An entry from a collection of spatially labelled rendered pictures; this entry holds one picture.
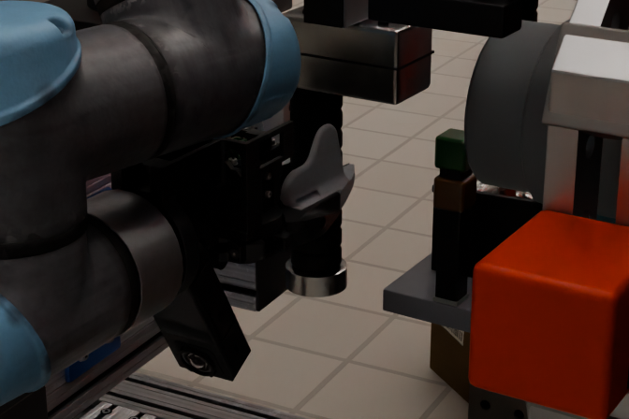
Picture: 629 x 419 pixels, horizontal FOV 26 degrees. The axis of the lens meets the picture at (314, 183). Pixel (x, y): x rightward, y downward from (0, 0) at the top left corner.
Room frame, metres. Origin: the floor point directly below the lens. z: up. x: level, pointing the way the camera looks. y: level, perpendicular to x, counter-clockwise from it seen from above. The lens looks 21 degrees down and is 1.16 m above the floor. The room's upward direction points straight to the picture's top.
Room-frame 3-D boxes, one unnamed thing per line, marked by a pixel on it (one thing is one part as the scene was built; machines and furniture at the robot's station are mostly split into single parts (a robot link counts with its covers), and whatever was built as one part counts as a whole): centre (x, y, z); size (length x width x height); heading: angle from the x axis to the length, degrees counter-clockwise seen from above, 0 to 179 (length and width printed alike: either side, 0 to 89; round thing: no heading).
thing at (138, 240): (0.70, 0.11, 0.85); 0.08 x 0.05 x 0.08; 59
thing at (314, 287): (0.88, 0.00, 0.83); 0.04 x 0.04 x 0.16
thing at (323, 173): (0.84, -0.01, 0.85); 0.09 x 0.03 x 0.06; 140
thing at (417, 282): (1.66, -0.27, 0.44); 0.43 x 0.17 x 0.03; 149
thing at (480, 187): (1.63, -0.25, 0.51); 0.20 x 0.14 x 0.13; 154
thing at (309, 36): (0.87, -0.03, 0.93); 0.09 x 0.05 x 0.05; 59
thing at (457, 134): (1.49, -0.16, 0.64); 0.04 x 0.04 x 0.04; 59
